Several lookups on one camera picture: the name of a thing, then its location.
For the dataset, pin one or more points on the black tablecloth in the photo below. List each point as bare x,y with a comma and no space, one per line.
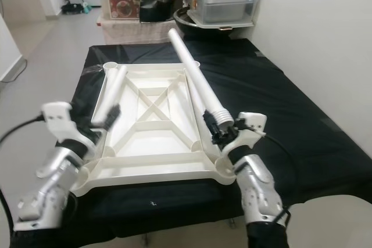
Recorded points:
279,85

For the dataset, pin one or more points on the white plastic table leg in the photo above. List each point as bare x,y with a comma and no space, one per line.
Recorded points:
195,65
200,114
113,88

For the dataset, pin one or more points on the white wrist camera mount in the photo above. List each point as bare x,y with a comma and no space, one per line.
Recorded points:
61,117
253,123

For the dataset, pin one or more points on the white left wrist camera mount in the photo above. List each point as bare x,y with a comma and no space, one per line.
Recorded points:
61,117

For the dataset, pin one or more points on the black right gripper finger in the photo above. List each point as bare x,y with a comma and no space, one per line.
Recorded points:
211,123

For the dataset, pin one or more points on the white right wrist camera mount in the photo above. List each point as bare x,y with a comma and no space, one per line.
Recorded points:
253,123

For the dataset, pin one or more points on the black wok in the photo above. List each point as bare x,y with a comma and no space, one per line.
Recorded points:
186,22

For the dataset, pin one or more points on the clear plastic container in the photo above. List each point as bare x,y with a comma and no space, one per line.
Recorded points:
226,7

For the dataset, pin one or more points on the clear tape strip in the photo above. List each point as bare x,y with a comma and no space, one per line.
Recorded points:
93,69

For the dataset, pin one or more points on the white plastic children table top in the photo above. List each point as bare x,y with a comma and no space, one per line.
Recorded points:
151,149

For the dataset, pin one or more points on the beige cloth covered bench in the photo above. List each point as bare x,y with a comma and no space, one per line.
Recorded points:
133,32

